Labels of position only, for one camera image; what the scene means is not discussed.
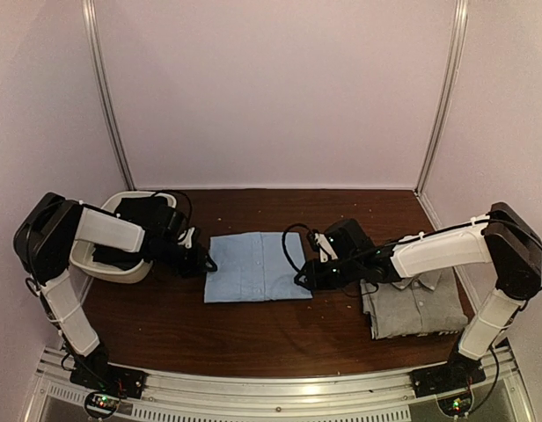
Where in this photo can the light blue shirt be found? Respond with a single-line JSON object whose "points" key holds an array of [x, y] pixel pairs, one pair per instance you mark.
{"points": [[255, 267]]}

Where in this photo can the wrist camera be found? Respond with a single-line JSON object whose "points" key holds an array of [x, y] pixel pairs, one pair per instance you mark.
{"points": [[319, 242], [189, 237]]}

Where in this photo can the white plastic basket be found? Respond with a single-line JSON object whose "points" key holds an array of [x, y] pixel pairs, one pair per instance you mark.
{"points": [[81, 251]]}

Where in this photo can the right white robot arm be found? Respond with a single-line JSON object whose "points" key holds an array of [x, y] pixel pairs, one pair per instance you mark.
{"points": [[500, 238]]}

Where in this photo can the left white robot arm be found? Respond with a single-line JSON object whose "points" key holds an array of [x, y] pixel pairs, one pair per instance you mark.
{"points": [[43, 243]]}

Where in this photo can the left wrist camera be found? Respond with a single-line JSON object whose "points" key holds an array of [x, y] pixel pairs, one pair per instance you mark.
{"points": [[189, 237]]}

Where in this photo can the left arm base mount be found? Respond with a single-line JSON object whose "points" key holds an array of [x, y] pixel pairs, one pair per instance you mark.
{"points": [[96, 372]]}

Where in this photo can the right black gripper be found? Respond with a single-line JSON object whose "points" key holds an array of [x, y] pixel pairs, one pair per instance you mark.
{"points": [[316, 280]]}

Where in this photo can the front aluminium rail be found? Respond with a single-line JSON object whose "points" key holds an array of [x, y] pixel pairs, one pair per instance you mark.
{"points": [[377, 396]]}

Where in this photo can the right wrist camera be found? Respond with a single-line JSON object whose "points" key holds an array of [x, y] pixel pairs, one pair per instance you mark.
{"points": [[319, 242]]}

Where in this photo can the black shirt in basket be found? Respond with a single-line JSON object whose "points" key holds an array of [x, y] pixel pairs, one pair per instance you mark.
{"points": [[152, 213]]}

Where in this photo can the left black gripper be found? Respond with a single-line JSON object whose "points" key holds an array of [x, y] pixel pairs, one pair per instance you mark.
{"points": [[197, 265]]}

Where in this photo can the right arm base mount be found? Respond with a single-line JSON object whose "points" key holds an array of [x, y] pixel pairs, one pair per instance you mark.
{"points": [[457, 372]]}

